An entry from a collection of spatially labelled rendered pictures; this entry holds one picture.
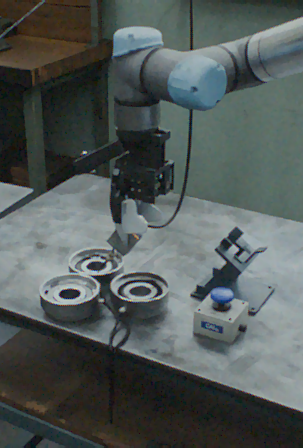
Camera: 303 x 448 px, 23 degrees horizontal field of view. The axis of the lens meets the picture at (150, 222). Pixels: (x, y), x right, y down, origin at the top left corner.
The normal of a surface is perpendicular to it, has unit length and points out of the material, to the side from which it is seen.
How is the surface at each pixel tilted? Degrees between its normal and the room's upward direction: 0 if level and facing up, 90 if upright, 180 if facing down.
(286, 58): 109
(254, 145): 90
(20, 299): 0
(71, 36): 90
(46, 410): 0
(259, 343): 0
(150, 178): 90
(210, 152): 90
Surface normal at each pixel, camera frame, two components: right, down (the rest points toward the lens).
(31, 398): 0.00, -0.90
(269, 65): -0.58, 0.64
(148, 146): -0.48, 0.39
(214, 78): 0.68, 0.32
